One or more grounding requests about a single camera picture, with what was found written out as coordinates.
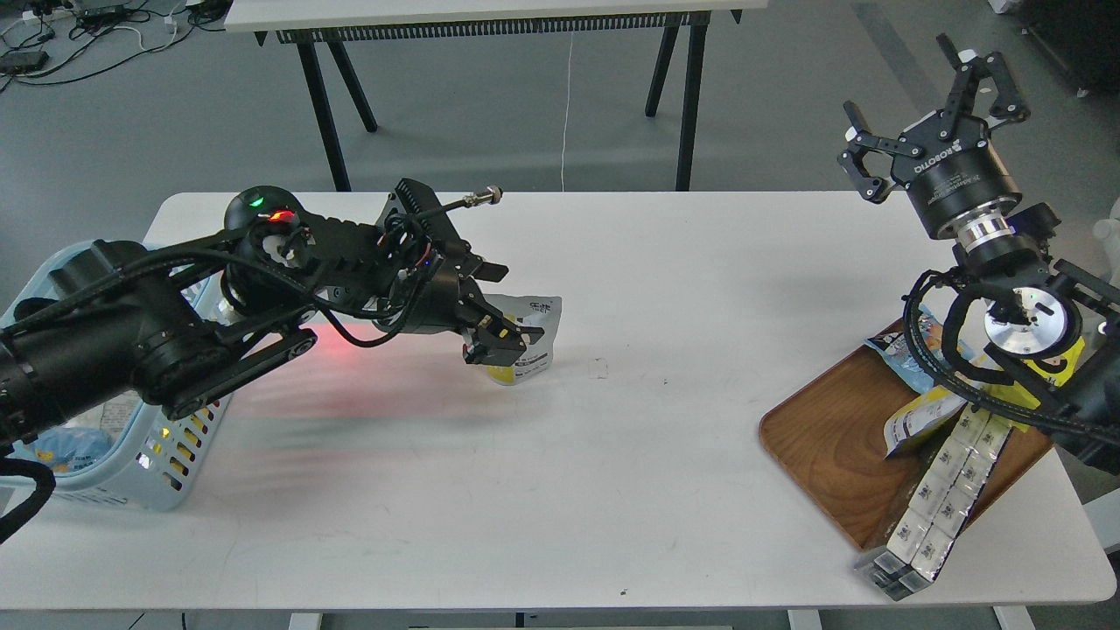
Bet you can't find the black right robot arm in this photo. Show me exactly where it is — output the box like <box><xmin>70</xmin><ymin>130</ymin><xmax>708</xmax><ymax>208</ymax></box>
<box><xmin>837</xmin><ymin>33</ymin><xmax>1119</xmax><ymax>474</ymax></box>

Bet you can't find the black power adapter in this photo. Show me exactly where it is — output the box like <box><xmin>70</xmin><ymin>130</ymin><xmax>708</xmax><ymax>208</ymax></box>
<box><xmin>0</xmin><ymin>49</ymin><xmax>52</xmax><ymax>76</ymax></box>

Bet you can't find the black barcode scanner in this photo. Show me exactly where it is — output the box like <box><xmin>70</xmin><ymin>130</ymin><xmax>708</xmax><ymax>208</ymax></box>
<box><xmin>223</xmin><ymin>185</ymin><xmax>305</xmax><ymax>237</ymax></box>

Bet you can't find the yellow white snack pouch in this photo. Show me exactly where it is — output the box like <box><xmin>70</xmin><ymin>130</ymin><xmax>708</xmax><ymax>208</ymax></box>
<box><xmin>484</xmin><ymin>291</ymin><xmax>563</xmax><ymax>386</ymax></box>
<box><xmin>883</xmin><ymin>386</ymin><xmax>967</xmax><ymax>458</ymax></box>

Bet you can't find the yellow snack pack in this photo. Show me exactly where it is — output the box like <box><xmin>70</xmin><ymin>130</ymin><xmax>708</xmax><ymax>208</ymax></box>
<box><xmin>983</xmin><ymin>339</ymin><xmax>1088</xmax><ymax>411</ymax></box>

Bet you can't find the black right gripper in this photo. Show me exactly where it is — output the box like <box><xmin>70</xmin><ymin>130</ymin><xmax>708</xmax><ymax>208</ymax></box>
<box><xmin>837</xmin><ymin>33</ymin><xmax>1032</xmax><ymax>242</ymax></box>

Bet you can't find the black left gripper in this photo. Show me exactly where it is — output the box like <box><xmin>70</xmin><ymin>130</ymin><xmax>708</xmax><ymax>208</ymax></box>
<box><xmin>373</xmin><ymin>254</ymin><xmax>529</xmax><ymax>367</ymax></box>

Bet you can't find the brown wooden tray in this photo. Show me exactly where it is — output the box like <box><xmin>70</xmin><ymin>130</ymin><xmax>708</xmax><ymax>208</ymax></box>
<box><xmin>759</xmin><ymin>316</ymin><xmax>1056</xmax><ymax>552</ymax></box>

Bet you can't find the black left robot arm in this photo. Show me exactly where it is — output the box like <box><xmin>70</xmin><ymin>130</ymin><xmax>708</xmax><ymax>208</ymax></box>
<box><xmin>3</xmin><ymin>178</ymin><xmax>544</xmax><ymax>539</ymax></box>

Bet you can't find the light blue plastic basket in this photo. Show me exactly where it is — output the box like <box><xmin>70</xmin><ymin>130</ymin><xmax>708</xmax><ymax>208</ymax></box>
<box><xmin>0</xmin><ymin>241</ymin><xmax>232</xmax><ymax>515</ymax></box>

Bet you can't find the blue snack bag in basket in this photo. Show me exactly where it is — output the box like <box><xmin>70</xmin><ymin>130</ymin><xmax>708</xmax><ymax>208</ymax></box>
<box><xmin>17</xmin><ymin>426</ymin><xmax>113</xmax><ymax>473</ymax></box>

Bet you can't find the white boxed snack multipack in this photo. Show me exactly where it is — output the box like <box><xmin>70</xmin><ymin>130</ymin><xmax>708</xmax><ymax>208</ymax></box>
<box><xmin>853</xmin><ymin>404</ymin><xmax>1012</xmax><ymax>601</ymax></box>

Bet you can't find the white background table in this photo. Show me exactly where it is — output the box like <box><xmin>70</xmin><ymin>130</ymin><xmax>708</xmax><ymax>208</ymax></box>
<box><xmin>223</xmin><ymin>1</ymin><xmax>763</xmax><ymax>192</ymax></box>

